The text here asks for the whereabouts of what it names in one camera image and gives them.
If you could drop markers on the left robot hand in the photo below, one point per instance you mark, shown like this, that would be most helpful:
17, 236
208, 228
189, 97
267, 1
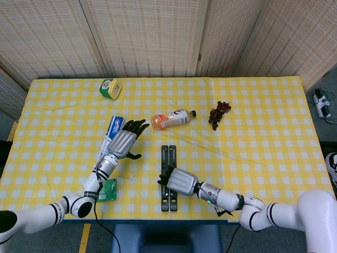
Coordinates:
122, 142

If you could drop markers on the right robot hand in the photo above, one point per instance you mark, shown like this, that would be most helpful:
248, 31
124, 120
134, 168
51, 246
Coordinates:
183, 182

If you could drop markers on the black folding stand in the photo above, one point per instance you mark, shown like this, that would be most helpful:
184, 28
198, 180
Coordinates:
168, 155

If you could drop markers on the blue white toothpaste box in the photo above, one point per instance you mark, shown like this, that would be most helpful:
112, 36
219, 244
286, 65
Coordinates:
114, 126

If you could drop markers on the green sachet packet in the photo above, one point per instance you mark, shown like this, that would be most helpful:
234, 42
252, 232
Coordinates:
109, 189

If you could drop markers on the orange drink bottle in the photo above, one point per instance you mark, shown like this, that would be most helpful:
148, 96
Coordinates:
171, 119

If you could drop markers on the green yellow plastic container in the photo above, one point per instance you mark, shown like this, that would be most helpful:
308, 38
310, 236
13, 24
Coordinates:
110, 88

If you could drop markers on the yellow checkered tablecloth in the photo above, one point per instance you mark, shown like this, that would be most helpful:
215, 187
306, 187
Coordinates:
250, 163

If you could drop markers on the dark red grape bunch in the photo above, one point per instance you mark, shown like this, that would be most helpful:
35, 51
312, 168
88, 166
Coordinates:
216, 116

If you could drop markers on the yellow floor tape strip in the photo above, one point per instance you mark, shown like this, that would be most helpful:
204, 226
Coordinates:
84, 238

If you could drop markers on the woven folding screen panel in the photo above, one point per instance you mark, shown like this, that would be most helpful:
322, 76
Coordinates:
226, 34
47, 34
147, 34
10, 92
295, 37

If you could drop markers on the brass screen hinge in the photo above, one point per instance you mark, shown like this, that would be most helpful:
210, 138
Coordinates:
199, 57

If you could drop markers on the white black sneaker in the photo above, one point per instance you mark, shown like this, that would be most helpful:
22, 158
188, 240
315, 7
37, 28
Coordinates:
332, 168

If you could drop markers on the white power strip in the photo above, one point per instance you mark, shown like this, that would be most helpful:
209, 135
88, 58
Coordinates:
321, 104

